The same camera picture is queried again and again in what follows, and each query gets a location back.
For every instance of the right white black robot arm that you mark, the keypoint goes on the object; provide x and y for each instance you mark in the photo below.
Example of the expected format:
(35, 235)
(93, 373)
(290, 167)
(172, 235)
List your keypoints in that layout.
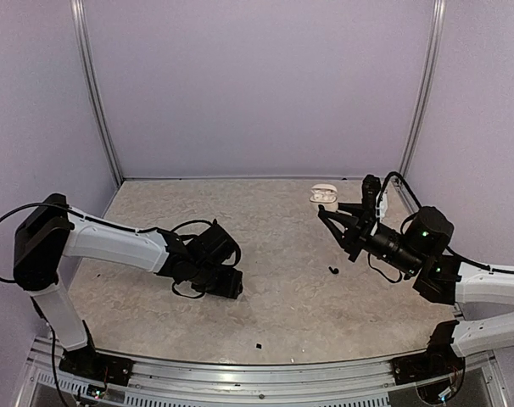
(420, 252)

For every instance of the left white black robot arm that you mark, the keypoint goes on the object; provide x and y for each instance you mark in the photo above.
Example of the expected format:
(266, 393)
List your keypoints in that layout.
(208, 261)

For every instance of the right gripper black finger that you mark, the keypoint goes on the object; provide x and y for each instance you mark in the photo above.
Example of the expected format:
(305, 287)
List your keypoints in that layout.
(353, 209)
(343, 227)

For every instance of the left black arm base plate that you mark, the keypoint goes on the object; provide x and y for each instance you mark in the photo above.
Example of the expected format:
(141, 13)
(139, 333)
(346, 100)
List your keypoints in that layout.
(91, 364)

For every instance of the front aluminium rail frame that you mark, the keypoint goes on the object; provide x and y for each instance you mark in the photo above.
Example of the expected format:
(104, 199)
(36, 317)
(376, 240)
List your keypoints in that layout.
(326, 339)

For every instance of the white earbuds charging case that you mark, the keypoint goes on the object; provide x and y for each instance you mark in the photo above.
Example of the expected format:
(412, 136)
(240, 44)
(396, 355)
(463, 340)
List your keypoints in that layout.
(324, 196)

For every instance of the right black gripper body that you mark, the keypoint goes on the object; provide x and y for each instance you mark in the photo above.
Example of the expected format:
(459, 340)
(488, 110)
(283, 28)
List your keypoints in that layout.
(364, 231)

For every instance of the aluminium corner post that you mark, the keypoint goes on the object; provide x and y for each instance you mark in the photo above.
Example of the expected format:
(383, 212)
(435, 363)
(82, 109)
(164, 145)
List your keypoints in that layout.
(77, 8)
(425, 87)

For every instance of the right aluminium corner post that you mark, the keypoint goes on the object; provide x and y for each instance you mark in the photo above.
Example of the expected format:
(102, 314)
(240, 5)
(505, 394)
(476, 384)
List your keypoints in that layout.
(425, 87)

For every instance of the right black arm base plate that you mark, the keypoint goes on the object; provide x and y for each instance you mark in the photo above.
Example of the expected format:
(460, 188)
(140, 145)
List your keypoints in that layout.
(437, 359)

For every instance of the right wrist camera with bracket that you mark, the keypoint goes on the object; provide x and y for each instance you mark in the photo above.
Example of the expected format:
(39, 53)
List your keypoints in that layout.
(374, 201)

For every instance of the left aluminium corner post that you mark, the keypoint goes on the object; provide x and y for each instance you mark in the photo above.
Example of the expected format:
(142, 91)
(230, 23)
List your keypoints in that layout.
(77, 8)

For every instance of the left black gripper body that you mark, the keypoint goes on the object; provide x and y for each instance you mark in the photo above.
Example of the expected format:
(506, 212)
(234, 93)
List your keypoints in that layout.
(218, 287)

